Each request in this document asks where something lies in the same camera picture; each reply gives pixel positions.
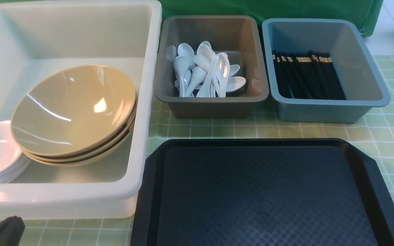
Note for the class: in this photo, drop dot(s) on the tan noodle bowl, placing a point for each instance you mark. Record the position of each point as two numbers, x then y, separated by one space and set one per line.
73 110

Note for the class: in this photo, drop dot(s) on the white soup spoon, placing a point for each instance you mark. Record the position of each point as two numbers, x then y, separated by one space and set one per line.
207 89

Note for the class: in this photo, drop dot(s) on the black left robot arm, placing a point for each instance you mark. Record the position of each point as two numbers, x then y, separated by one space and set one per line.
11 231

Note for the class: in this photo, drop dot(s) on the lower stacked tan bowl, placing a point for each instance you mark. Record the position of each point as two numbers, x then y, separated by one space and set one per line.
97 158

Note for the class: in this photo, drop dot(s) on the stacked tan bowl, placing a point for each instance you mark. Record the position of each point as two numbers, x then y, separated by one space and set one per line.
86 154
97 158

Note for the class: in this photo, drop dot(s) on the top stacked tan bowl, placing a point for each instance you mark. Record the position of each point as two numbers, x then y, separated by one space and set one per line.
86 154

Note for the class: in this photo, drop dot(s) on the pile of white spoons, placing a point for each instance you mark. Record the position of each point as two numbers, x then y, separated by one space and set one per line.
191 68

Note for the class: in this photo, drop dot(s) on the black plastic serving tray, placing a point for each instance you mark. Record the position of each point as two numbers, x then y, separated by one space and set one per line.
262 192

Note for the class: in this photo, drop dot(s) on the grey plastic bin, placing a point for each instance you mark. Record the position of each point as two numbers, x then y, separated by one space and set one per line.
238 37

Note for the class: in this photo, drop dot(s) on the bundle of black chopsticks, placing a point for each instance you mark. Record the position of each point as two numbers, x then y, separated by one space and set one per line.
309 75

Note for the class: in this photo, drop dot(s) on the blue plastic bin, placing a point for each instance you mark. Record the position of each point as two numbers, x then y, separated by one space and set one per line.
361 80

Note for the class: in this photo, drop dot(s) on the green checked tablecloth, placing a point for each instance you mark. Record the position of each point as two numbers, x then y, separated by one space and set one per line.
373 134

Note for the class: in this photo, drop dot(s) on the large white plastic tub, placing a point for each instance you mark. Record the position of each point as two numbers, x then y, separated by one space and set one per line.
41 38

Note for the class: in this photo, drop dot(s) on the green fabric backdrop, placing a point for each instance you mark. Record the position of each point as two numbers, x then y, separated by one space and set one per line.
363 14

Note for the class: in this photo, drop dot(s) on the stack of white plates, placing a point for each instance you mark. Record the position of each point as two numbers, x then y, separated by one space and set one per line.
10 177

